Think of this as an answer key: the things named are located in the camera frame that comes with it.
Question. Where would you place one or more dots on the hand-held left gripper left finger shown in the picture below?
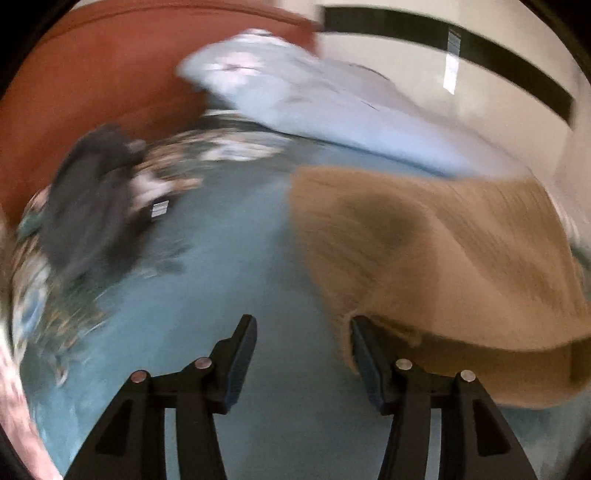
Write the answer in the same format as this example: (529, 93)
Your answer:
(241, 351)

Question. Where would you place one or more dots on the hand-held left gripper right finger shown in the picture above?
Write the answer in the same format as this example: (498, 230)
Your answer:
(364, 355)

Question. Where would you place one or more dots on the tan knit garment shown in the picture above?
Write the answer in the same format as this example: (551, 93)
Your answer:
(443, 258)

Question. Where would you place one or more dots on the blue bed sheet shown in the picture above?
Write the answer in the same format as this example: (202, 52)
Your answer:
(240, 258)

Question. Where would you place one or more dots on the dark grey garment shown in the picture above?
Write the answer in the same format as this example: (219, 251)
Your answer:
(92, 207)

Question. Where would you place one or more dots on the floral printed cloth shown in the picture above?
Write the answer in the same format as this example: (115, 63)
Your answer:
(55, 258)

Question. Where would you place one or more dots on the light blue pillow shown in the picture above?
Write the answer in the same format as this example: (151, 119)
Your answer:
(323, 101)

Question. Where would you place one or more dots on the red-brown headboard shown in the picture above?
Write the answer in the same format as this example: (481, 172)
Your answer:
(92, 83)

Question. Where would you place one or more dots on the black wall strip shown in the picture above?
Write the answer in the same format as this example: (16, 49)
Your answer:
(452, 46)

